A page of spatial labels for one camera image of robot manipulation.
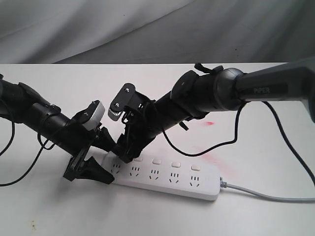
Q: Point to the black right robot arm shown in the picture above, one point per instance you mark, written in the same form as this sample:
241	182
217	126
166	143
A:
195	96

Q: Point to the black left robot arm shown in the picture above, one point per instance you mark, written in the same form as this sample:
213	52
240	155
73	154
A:
19	103

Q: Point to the grey backdrop cloth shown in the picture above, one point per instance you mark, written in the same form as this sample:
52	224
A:
156	31

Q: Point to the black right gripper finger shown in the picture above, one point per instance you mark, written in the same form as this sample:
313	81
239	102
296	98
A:
135	151
121	150

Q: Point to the white five-outlet power strip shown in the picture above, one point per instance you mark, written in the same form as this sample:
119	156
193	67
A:
187	177

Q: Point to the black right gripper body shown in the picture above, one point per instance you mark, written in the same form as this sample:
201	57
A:
142	118

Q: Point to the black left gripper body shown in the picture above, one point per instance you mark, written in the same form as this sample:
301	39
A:
70	135

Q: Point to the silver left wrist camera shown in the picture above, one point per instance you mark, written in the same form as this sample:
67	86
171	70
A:
93	115

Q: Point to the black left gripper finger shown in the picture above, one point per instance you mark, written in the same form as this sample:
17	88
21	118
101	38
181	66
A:
104	141
91	170

